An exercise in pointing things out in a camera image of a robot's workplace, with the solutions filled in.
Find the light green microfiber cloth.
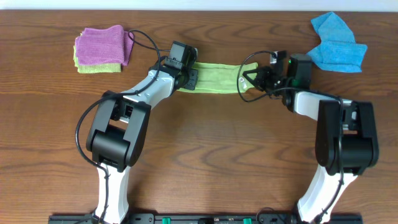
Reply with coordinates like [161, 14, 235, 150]
[179, 62, 258, 94]

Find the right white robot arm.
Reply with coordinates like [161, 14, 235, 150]
[239, 67, 379, 223]

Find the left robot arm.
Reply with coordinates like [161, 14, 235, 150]
[86, 60, 198, 223]

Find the blue crumpled cloth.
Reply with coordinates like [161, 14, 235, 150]
[307, 12, 368, 73]

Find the green folded cloth under purple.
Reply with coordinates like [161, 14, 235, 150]
[73, 37, 121, 74]

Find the right black camera cable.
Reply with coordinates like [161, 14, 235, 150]
[236, 50, 346, 223]

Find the black camera cable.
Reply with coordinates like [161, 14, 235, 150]
[74, 29, 172, 224]
[236, 50, 346, 223]

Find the left black camera cable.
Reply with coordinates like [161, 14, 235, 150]
[74, 29, 172, 224]

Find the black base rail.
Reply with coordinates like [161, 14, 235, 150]
[48, 213, 364, 224]

